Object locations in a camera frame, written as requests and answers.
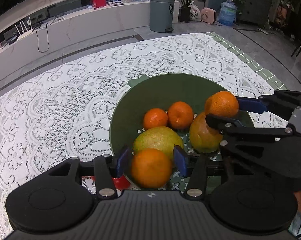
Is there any green colander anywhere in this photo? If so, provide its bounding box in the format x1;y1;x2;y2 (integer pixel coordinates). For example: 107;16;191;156
109;74;253;193

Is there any long-leaved potted plant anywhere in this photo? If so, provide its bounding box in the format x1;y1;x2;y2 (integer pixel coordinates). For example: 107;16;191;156
169;0;212;23

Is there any black cable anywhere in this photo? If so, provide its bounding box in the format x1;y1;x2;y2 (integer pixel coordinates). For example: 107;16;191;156
35;16;64;53

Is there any red-green mango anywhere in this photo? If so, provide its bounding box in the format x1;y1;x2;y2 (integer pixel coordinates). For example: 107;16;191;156
189;112;224;153

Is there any white router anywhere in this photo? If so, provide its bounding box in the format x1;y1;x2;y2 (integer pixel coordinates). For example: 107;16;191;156
15;17;37;42

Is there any blue water jug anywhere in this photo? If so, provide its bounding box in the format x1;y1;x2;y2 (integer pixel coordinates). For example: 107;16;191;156
219;0;237;27

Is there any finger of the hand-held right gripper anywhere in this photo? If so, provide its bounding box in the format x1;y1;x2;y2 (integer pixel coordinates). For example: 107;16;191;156
237;89;301;122
206;113;297;158

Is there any white plastic bag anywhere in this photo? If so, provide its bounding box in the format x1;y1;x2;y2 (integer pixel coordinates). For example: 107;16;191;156
189;1;202;22

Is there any large orange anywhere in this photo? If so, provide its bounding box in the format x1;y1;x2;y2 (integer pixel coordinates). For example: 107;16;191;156
205;91;239;117

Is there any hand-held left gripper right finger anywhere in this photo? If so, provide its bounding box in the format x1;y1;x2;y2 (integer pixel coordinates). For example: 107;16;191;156
173;145;243;200

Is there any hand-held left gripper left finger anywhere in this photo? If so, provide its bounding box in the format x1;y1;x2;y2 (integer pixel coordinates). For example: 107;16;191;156
48;145;132;200

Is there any green checkered tablecloth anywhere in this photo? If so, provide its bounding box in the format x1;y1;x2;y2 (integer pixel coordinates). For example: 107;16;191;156
205;31;291;92

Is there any yellow-green pomelo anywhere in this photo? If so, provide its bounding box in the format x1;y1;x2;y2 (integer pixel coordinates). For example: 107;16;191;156
133;126;184;167

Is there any white television console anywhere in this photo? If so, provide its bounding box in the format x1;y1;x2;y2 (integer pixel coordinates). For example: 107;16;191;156
0;0;181;85

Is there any white lace tablecloth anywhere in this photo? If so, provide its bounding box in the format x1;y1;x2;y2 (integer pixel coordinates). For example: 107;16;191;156
0;32;281;240

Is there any pink heater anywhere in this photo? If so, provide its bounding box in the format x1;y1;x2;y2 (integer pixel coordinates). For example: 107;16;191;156
200;7;217;25

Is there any grey trash can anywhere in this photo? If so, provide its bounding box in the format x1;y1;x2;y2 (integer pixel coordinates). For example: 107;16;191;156
150;0;176;33

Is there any dark cabinet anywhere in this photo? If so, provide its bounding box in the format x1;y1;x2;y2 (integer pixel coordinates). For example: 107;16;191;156
240;0;274;27

